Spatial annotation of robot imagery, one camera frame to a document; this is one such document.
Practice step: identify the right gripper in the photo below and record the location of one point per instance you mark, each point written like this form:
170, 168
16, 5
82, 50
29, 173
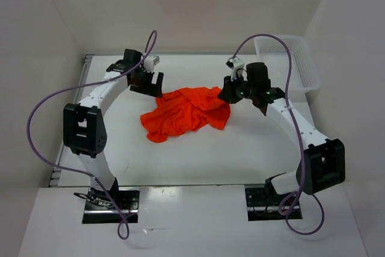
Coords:
226, 94

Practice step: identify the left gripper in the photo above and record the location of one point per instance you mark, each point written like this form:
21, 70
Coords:
150, 89

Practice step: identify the orange shorts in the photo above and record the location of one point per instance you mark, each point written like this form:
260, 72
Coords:
183, 111

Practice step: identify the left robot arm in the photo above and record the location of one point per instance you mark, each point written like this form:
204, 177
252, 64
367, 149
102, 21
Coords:
114, 82

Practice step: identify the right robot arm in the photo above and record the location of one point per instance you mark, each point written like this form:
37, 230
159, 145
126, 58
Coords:
322, 163

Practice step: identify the white plastic basket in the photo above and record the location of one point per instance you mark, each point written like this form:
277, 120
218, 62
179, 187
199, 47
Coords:
304, 77

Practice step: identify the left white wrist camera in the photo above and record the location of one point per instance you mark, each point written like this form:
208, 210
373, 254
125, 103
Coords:
150, 62

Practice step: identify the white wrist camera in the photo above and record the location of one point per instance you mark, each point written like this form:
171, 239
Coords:
237, 67
150, 62

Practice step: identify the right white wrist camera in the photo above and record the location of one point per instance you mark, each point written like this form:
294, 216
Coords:
237, 67

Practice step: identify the aluminium table edge rail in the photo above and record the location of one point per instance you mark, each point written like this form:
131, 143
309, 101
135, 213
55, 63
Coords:
71, 127

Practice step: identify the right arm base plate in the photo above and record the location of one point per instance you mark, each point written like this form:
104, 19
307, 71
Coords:
260, 207

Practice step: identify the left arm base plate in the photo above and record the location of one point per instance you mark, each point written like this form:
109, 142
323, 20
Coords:
98, 209

